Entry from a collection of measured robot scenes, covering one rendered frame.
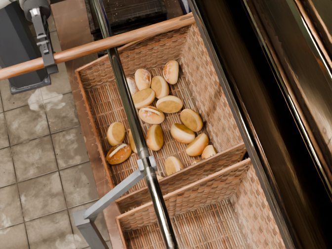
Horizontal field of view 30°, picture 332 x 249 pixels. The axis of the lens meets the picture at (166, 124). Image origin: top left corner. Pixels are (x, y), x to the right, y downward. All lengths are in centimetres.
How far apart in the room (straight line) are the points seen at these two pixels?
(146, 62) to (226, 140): 47
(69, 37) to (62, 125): 61
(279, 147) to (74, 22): 147
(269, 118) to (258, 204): 64
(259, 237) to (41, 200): 122
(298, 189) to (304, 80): 22
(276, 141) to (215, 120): 87
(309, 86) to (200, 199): 90
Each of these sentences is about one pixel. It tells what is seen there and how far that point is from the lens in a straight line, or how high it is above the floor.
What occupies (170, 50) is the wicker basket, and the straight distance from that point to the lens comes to 235.
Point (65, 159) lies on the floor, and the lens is 296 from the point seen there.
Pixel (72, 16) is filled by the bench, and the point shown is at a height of 58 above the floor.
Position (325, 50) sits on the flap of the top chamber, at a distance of 107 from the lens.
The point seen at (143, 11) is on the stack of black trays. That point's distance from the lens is 231.
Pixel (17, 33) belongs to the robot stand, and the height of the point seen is 43.
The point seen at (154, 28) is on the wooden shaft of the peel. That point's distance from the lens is 174.
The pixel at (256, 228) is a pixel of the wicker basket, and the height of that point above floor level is 68.
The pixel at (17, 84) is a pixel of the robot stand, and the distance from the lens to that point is 316.
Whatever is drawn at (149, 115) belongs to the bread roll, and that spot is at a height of 64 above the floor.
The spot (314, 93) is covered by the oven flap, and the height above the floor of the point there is 152.
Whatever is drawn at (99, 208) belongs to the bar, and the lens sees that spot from 174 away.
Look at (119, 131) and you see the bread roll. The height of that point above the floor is 64.
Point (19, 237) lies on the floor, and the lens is 287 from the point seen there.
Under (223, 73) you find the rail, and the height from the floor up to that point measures 143.
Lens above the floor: 260
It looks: 62 degrees down
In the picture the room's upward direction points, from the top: 11 degrees counter-clockwise
